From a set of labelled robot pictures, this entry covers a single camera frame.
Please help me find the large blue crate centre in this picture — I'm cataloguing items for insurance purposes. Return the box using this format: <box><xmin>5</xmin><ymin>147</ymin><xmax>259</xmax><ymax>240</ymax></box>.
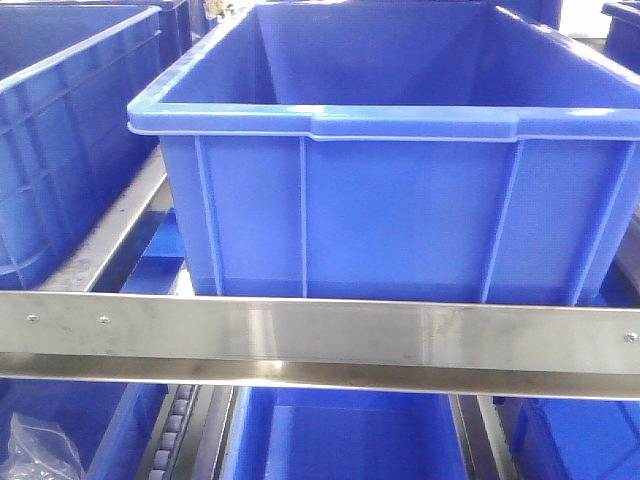
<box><xmin>128</xmin><ymin>1</ymin><xmax>639</xmax><ymax>306</ymax></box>

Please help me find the blue crate lower centre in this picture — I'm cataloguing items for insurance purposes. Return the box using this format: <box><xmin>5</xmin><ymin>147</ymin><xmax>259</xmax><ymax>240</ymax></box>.
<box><xmin>222</xmin><ymin>387</ymin><xmax>467</xmax><ymax>479</ymax></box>

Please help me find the roller track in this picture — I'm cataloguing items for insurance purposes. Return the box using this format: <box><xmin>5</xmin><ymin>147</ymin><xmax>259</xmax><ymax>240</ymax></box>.
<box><xmin>148</xmin><ymin>385</ymin><xmax>199</xmax><ymax>480</ymax></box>

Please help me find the blue crate lower left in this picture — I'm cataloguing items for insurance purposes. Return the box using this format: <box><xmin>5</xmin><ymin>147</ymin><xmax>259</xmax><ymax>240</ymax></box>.
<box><xmin>1</xmin><ymin>378</ymin><xmax>168</xmax><ymax>479</ymax></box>

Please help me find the blue crate lower right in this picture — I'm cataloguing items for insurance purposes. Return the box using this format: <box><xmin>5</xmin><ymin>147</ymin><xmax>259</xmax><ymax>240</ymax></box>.
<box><xmin>504</xmin><ymin>398</ymin><xmax>639</xmax><ymax>479</ymax></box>

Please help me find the clear plastic bag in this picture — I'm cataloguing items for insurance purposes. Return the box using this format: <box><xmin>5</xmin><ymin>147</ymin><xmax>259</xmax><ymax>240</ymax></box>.
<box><xmin>1</xmin><ymin>413</ymin><xmax>85</xmax><ymax>479</ymax></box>

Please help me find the blue crate far right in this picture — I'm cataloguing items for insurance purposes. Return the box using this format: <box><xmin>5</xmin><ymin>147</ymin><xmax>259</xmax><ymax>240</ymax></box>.
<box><xmin>601</xmin><ymin>1</ymin><xmax>640</xmax><ymax>73</ymax></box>

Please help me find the steel shelf front rail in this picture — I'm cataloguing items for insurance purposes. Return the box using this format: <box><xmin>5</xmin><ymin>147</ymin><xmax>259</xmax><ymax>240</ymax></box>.
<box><xmin>1</xmin><ymin>291</ymin><xmax>639</xmax><ymax>400</ymax></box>

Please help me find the steel divider rail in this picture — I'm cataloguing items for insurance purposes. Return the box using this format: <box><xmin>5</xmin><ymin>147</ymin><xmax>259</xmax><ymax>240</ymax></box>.
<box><xmin>39</xmin><ymin>148</ymin><xmax>173</xmax><ymax>292</ymax></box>

